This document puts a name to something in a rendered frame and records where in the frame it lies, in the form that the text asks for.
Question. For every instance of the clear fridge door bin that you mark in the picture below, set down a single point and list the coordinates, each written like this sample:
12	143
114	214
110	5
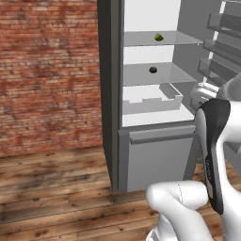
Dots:
219	48
224	23
213	70

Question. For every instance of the glass fridge shelf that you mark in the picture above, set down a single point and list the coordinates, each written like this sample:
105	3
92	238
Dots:
169	75
179	38

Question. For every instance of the white fridge crisper drawer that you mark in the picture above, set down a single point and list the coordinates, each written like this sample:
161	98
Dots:
147	105

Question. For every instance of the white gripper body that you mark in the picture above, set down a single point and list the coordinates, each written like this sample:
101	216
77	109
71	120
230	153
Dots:
203	93

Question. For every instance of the dark green round fruit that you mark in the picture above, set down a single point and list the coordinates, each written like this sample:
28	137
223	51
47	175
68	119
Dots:
153	69

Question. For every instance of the grey fridge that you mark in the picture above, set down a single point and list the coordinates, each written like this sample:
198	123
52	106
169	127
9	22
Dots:
109	94

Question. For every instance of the green lemon wedge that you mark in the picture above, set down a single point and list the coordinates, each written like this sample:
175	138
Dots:
158	37

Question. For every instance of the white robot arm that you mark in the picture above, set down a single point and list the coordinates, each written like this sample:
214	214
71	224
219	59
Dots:
219	150

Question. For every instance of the grey freezer drawer front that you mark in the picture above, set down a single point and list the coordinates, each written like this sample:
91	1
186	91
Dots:
157	163

